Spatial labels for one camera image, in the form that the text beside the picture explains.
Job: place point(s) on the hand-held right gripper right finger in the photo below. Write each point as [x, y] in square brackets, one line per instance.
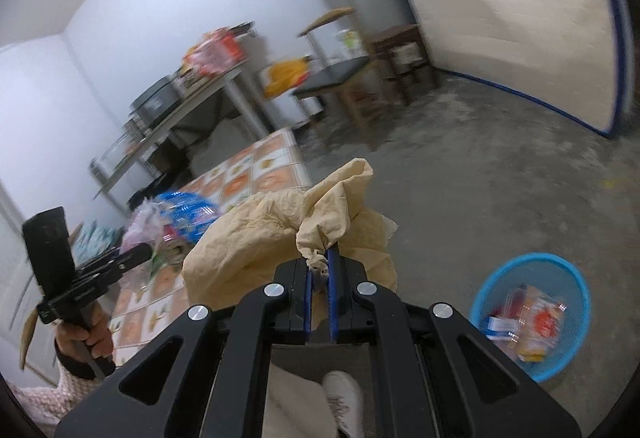
[334, 293]

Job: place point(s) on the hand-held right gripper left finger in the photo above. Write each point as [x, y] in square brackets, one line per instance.
[308, 298]

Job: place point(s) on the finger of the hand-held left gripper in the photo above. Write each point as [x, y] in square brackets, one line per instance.
[105, 279]
[125, 257]

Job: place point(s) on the beige cloth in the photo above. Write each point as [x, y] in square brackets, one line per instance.
[260, 238]

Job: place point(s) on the blue snack packet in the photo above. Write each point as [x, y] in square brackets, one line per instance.
[187, 210]

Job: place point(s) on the blue white toothpaste box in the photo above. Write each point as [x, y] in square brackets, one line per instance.
[497, 325]

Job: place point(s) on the yellow white medicine box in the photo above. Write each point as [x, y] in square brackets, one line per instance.
[542, 318]

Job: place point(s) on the blue mesh basket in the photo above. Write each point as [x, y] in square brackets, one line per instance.
[572, 293]

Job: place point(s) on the person's left forearm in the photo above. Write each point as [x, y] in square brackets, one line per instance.
[50, 398]

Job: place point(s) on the person's left hand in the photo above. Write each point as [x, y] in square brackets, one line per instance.
[75, 335]

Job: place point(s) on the pale blue plastic packet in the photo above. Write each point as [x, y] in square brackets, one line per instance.
[100, 235]

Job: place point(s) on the pink plastic bag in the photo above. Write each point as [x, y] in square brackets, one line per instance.
[142, 225]

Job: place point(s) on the black bag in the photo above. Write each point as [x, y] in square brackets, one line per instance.
[160, 185]

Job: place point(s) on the white shoe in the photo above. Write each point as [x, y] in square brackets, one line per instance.
[345, 398]

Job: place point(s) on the person's leg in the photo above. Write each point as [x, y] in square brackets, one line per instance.
[295, 403]

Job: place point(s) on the black countertop oven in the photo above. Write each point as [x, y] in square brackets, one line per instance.
[155, 100]

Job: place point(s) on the metal table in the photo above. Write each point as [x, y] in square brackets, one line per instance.
[200, 100]

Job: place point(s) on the wooden chair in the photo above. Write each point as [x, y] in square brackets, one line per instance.
[335, 73]

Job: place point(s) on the yellow bag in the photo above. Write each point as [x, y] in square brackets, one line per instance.
[285, 75]

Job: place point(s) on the pile of snack packets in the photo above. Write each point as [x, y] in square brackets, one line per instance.
[215, 50]

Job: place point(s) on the white green plastic bag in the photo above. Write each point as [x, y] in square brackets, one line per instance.
[350, 43]

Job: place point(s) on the dark wooden stool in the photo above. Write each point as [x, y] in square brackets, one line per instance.
[395, 35]

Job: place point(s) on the white mattress blue trim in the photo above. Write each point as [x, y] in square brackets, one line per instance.
[500, 8]

